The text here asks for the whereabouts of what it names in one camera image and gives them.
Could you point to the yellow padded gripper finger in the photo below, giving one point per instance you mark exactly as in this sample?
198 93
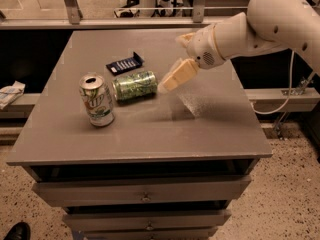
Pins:
184 39
181 72

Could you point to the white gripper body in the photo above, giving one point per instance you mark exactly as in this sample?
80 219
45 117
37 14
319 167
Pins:
202 50

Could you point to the green soda can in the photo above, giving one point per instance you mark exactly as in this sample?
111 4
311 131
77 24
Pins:
134 85

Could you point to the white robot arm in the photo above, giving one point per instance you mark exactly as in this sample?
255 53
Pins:
266 27

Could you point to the white 7up can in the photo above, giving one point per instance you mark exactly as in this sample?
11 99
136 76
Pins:
97 99

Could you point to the grey drawer cabinet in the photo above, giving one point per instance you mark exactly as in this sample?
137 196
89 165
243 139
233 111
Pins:
204 128

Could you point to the top grey drawer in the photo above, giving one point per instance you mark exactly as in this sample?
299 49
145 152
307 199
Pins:
142 191

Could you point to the grey drawer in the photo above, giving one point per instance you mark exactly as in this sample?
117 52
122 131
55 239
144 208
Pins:
142 191
147 221
172 234

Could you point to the middle grey drawer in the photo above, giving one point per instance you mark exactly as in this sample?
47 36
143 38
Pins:
147 221

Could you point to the white folded cloth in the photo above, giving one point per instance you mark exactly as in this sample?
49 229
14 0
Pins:
9 94

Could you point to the bottom grey drawer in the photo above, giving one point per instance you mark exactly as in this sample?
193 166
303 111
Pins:
172 234

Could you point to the black shoe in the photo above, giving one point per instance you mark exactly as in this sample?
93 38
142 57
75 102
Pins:
20 231

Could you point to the metal railing frame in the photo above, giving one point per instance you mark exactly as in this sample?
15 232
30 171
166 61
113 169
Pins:
114 14

